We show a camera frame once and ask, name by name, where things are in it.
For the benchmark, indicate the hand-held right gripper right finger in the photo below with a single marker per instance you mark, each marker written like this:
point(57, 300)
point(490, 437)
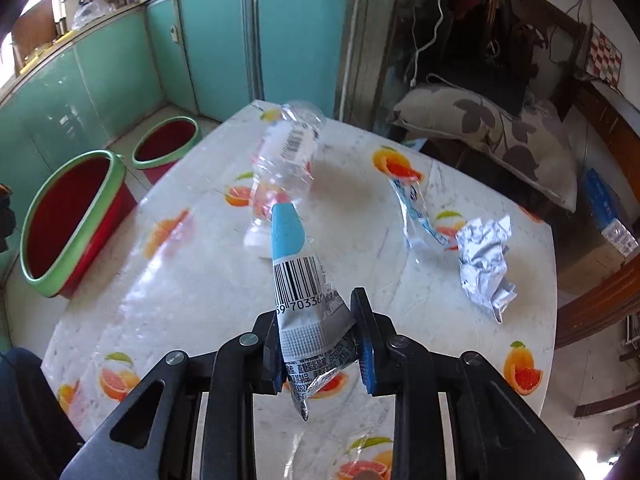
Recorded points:
point(367, 365)

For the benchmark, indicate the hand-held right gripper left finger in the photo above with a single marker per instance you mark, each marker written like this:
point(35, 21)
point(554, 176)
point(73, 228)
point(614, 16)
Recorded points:
point(262, 360)

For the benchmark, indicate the large red green-rimmed bucket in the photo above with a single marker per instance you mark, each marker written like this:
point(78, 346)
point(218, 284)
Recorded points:
point(65, 220)

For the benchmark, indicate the blue white barcode wrapper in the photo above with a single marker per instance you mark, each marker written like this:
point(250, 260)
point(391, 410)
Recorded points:
point(300, 280)

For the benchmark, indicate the small patterned table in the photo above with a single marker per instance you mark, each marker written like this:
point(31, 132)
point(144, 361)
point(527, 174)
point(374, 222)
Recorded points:
point(190, 285)

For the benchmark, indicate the crumpled silver foil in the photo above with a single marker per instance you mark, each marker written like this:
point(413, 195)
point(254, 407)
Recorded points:
point(482, 265)

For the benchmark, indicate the clear blue plastic wrapper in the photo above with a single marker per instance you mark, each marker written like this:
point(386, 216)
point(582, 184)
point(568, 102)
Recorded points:
point(417, 210)

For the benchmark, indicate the small red green-rimmed bucket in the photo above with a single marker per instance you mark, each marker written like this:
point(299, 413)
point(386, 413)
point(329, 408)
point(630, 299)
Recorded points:
point(162, 142)

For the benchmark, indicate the person's dark trousers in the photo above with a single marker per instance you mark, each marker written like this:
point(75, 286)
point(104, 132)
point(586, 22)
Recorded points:
point(30, 410)

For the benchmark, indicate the brown cutting board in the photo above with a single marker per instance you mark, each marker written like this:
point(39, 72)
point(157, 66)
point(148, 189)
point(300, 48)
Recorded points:
point(30, 30)

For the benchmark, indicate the clear plastic bottle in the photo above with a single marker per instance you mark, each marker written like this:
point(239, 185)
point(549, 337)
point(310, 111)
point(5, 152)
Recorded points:
point(290, 155)

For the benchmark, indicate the clear plastic bag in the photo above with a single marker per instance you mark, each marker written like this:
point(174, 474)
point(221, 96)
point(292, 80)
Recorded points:
point(92, 10)

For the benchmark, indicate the floral cushion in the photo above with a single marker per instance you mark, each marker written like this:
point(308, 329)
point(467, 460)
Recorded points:
point(500, 130)

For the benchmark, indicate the teal lower cabinets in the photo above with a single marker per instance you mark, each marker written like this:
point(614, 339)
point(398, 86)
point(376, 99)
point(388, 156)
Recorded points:
point(220, 35)

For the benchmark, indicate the blue box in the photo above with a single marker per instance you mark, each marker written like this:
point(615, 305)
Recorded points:
point(602, 205)

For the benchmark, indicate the black cloth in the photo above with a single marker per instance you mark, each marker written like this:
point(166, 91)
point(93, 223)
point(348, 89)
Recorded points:
point(475, 70)

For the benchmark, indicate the wooden desk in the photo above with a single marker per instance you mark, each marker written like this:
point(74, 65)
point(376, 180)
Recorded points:
point(597, 107)

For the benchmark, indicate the red white checkered board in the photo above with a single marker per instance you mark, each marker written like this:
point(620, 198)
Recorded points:
point(605, 57)

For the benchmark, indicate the dark wooden chair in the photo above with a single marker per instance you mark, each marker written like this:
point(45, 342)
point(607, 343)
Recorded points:
point(550, 12)

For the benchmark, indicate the silver door frame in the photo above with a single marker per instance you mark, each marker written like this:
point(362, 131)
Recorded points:
point(370, 35)

